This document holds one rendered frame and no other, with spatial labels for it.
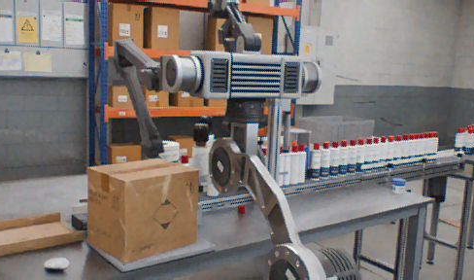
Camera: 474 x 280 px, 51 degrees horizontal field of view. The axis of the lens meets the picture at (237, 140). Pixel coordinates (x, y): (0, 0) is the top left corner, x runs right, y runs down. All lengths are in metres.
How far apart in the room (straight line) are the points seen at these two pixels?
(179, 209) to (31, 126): 5.01
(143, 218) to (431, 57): 9.16
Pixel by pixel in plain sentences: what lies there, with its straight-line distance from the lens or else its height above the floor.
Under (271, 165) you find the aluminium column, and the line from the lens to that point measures 2.28.
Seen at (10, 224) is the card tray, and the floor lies 0.85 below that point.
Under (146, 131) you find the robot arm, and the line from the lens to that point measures 2.07.
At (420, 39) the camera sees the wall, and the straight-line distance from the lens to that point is 10.14.
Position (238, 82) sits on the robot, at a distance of 1.66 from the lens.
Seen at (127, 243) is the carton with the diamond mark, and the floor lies 0.92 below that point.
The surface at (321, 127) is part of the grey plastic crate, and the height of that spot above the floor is 0.96.
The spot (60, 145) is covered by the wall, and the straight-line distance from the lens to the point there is 6.71.
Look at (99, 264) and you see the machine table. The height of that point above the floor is 0.83.
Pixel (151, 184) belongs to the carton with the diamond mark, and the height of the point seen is 1.10.
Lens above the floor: 1.49
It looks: 9 degrees down
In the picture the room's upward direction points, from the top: 2 degrees clockwise
